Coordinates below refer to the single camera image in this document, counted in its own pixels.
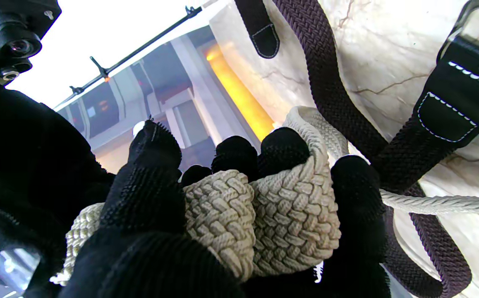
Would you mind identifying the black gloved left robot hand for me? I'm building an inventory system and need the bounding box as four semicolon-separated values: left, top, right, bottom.
57;119;391;298

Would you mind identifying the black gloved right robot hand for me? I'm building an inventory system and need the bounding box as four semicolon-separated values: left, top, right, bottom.
0;70;310;298

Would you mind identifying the beige woven belt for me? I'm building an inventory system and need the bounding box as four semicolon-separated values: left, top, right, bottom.
51;106;479;286

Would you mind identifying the black leather belt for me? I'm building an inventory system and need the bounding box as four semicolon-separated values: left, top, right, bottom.
235;0;479;298

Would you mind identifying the grey counter with orange light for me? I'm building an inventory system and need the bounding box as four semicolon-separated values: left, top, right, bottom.
55;25;275;172

